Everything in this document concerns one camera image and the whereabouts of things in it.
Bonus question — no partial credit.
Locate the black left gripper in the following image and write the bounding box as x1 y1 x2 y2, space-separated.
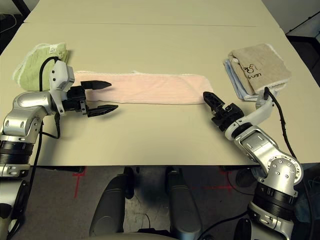
60 79 120 119

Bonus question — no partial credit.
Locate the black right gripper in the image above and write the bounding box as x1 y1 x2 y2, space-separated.
202 91 245 133

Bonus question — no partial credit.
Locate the pink towel with white trim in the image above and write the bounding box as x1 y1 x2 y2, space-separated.
73 70 215 106

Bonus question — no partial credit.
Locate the light blue folded towel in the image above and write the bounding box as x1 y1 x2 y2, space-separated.
223 58 281 102

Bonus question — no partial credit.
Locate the beige folded towel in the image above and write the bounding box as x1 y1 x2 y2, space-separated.
228 43 293 96

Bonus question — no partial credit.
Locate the green folded towel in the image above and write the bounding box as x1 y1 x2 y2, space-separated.
12 42 70 92

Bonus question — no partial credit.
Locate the bystander shoe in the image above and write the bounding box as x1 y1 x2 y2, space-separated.
236 169 256 187

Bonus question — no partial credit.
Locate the grey left robot leg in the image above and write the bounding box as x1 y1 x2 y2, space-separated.
88 172 133 237

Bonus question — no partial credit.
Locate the grey robot leg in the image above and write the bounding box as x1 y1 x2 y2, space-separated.
166 169 206 240
88 172 133 237

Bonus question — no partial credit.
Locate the grey right robot leg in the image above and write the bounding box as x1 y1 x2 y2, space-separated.
166 169 206 240

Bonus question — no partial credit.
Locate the black stand bar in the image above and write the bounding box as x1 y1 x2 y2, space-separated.
286 9 320 36

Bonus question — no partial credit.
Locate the bystander blue jeans leg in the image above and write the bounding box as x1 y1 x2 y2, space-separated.
297 174 320 221

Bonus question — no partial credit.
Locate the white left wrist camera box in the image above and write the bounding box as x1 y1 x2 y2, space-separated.
48 59 76 117

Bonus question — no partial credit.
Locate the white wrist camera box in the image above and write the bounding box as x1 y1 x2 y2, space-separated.
233 91 275 127
48 59 76 117

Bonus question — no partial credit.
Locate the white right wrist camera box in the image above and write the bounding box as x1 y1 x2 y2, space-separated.
233 91 275 127

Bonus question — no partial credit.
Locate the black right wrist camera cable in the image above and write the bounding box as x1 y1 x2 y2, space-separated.
263 86 298 160

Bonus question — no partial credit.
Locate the black cable hanging to floor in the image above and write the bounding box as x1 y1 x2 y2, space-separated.
199 212 251 240

